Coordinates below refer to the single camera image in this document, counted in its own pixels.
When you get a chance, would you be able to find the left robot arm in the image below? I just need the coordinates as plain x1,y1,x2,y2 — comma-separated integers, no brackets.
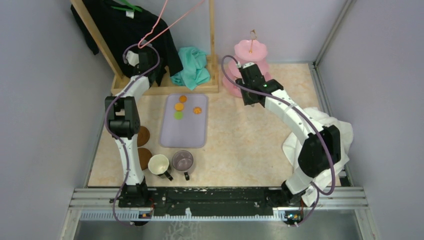
104,46,161,208

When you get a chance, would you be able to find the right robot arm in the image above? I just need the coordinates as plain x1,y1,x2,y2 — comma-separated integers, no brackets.
235,62,341,206

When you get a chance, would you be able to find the pink clothes hanger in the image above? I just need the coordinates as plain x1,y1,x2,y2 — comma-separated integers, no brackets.
137,0,206,50

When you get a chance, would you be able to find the black t-shirt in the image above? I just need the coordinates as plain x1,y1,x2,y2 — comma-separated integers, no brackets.
83,0,183,77

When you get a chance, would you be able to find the pink three-tier cake stand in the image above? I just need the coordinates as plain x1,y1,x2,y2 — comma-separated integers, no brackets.
222,29,272,98

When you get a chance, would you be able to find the green clothes hanger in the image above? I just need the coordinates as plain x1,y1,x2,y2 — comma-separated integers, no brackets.
110,0,143,13

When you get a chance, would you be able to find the teal cloth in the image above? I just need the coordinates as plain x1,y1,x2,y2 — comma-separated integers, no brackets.
170,46,211,91

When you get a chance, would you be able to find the small orange round cookie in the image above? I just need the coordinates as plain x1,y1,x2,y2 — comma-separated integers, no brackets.
179,95,188,103

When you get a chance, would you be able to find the orange waffle round cookie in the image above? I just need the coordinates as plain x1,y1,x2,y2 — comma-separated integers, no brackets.
174,102,184,112

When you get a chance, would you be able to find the orange swirl cookie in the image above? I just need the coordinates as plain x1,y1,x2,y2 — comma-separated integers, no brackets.
193,106,203,115

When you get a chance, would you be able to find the green round cookie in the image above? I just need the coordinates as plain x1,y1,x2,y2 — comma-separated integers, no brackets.
173,111,184,120

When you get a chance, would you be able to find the brown saucer far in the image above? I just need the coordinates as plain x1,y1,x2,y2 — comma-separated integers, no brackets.
137,126,150,147

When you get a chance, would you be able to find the brown saucer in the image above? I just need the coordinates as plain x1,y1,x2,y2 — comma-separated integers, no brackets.
137,126,150,147
137,147,153,171

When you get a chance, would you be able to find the lavender serving tray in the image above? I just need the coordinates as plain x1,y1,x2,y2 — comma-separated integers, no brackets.
159,93,209,149

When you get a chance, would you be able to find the brown saucer near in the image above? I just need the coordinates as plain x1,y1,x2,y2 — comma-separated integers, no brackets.
137,147,153,171

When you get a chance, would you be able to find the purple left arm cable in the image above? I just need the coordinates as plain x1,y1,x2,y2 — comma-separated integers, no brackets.
103,43,162,229

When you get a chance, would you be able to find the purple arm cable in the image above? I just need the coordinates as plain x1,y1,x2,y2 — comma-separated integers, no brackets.
220,54,337,228
103,43,162,229

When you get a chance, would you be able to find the wooden clothes rack frame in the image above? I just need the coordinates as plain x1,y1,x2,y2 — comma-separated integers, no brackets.
70,0,219,95

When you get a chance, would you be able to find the cream mug black handle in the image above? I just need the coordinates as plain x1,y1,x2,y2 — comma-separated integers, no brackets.
147,154,174,181

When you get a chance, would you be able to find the purple mug black handle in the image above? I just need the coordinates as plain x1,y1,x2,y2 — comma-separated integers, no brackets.
171,150,195,181

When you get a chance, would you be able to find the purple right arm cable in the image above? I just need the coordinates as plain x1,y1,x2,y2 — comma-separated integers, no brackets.
220,54,337,228

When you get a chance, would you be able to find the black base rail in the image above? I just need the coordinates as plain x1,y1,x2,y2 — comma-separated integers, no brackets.
116,186,301,217

